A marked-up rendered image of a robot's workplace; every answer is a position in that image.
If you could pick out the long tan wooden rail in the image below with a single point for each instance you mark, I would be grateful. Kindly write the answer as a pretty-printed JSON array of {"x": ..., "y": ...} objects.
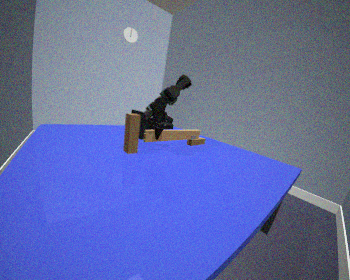
[{"x": 170, "y": 135}]

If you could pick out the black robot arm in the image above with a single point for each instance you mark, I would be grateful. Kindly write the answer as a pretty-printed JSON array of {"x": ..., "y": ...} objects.
[{"x": 169, "y": 94}]

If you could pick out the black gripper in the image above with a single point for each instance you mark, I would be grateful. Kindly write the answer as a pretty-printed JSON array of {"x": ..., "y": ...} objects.
[{"x": 157, "y": 122}]

